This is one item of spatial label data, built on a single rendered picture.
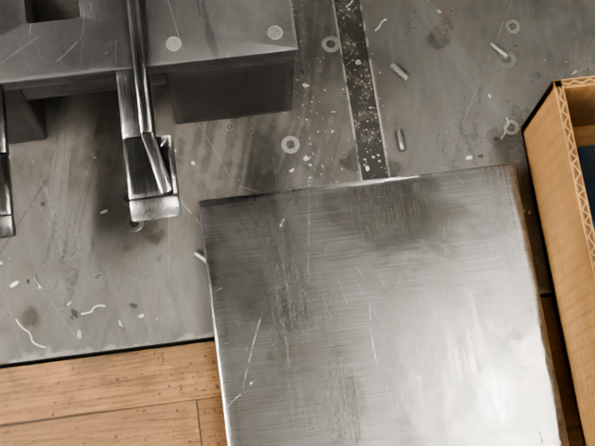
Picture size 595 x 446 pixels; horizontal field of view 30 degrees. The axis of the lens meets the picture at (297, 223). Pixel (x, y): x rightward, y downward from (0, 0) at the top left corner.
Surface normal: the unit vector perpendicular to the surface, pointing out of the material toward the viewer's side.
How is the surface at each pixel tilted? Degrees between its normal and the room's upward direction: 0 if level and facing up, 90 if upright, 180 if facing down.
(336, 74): 0
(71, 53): 0
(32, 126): 90
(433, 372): 0
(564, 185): 90
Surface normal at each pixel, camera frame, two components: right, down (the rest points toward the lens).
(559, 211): -0.99, 0.12
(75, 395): 0.04, -0.25
